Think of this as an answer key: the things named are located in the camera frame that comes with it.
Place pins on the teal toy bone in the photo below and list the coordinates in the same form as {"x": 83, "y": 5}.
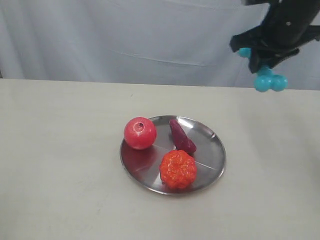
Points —
{"x": 265, "y": 79}

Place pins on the red toy apple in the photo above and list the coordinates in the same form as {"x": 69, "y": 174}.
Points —
{"x": 140, "y": 133}

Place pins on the orange toy pumpkin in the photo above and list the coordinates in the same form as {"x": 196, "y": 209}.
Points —
{"x": 178, "y": 169}

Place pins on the purple toy sweet potato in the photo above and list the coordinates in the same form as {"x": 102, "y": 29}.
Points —
{"x": 180, "y": 139}

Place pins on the light blue backdrop cloth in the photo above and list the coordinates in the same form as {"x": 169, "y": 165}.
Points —
{"x": 171, "y": 42}

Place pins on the round steel plate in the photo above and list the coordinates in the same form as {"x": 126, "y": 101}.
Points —
{"x": 143, "y": 165}

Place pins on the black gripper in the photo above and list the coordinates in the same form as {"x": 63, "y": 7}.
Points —
{"x": 286, "y": 27}

